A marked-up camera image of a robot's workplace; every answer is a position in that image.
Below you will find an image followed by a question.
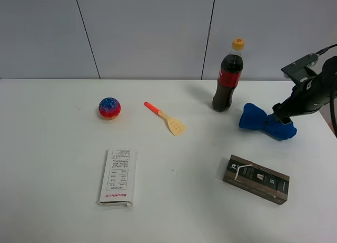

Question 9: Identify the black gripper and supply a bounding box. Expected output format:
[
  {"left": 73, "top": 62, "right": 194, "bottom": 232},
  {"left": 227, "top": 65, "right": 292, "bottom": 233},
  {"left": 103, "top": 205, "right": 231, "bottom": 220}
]
[{"left": 272, "top": 72, "right": 331, "bottom": 124}]

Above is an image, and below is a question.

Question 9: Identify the blue towel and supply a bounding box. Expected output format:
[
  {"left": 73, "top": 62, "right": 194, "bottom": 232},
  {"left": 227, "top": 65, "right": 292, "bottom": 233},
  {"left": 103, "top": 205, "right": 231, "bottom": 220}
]
[{"left": 239, "top": 103, "right": 297, "bottom": 141}]

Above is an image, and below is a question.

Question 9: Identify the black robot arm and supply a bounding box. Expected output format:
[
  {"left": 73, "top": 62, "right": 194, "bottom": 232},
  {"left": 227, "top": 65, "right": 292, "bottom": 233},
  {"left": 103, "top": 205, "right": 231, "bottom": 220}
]
[{"left": 272, "top": 54, "right": 336, "bottom": 124}]

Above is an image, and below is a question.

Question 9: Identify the cola bottle yellow cap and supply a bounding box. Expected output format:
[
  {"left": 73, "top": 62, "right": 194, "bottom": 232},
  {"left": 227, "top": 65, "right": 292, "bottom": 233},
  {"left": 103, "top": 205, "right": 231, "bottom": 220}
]
[{"left": 212, "top": 38, "right": 245, "bottom": 112}]

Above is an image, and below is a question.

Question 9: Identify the dark brown carton box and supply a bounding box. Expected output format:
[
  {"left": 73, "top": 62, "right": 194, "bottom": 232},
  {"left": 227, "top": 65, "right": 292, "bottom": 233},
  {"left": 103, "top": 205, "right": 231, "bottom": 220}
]
[{"left": 223, "top": 155, "right": 290, "bottom": 205}]

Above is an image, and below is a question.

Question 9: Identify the red blue toy donut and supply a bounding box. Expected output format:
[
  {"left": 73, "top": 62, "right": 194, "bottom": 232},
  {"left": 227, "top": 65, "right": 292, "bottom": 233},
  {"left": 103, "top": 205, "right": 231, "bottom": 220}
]
[{"left": 98, "top": 98, "right": 121, "bottom": 120}]

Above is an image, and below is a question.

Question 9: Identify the white printed carton box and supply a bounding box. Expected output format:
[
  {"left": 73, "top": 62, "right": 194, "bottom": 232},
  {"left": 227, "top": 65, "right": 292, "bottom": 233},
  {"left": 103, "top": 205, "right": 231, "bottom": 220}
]
[{"left": 98, "top": 149, "right": 138, "bottom": 206}]

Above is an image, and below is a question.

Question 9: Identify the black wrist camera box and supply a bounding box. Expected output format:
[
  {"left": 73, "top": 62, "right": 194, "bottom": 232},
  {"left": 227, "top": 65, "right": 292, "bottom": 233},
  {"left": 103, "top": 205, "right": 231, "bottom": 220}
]
[{"left": 281, "top": 53, "right": 319, "bottom": 85}]

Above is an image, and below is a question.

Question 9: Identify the wooden spatula orange handle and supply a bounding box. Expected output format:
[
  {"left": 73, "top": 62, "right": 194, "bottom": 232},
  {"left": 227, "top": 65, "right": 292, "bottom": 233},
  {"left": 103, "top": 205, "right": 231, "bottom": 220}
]
[{"left": 144, "top": 102, "right": 186, "bottom": 137}]

